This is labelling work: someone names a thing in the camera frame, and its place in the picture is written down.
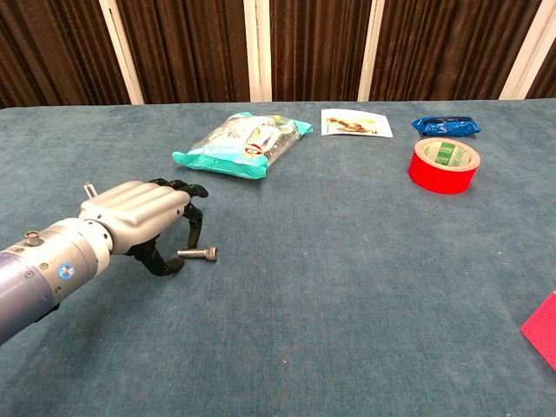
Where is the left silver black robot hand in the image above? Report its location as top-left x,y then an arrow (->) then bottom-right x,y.
77,177 -> 209,278

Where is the teal clear snack bag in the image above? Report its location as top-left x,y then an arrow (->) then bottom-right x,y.
171,111 -> 314,180

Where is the blue snack packet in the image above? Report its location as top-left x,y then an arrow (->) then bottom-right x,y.
411,115 -> 482,139

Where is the pink sticky note block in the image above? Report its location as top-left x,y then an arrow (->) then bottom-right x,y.
520,290 -> 556,373

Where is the small white picture card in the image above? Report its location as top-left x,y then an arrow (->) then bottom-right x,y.
321,108 -> 394,139

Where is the red tape roll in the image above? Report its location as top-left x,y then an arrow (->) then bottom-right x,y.
407,137 -> 481,195

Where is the white frame post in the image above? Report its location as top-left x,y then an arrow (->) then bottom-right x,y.
498,0 -> 556,101
356,0 -> 387,103
242,0 -> 273,103
98,0 -> 145,105

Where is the teal velvet table cloth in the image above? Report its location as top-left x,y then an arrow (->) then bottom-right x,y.
0,98 -> 556,417

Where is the dark brown curtain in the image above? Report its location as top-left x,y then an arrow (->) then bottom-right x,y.
0,0 -> 556,109

